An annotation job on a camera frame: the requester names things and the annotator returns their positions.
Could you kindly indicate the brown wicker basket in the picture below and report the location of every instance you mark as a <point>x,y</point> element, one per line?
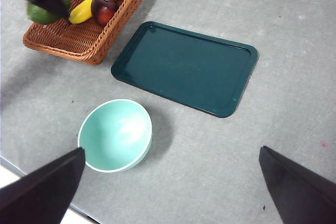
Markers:
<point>65,40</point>

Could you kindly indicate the dark green tray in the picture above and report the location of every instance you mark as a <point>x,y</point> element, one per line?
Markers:
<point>183,66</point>

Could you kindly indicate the teal bowl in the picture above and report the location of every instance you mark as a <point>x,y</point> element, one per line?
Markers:
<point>115,134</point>

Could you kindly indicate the dark red plum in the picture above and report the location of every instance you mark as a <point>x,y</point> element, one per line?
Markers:
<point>105,11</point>

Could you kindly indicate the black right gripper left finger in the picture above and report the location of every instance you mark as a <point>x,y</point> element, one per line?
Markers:
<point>39,197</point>

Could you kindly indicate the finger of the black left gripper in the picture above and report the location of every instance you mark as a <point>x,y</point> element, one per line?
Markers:
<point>52,2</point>

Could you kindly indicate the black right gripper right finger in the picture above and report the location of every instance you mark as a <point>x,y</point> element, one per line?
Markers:
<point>302,195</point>

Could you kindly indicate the green avocado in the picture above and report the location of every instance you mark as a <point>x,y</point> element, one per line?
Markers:
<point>39,15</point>

